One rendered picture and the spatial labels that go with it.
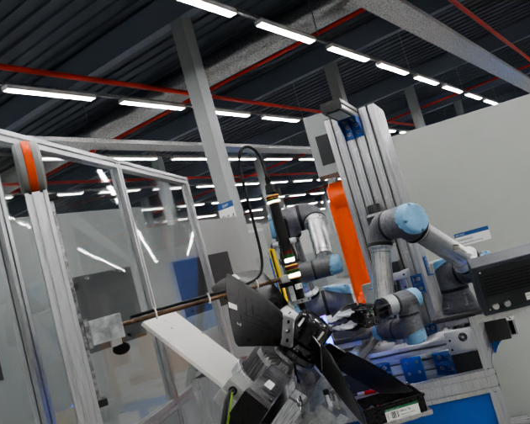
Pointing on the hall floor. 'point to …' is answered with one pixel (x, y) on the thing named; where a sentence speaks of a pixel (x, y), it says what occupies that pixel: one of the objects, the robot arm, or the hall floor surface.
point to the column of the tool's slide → (63, 308)
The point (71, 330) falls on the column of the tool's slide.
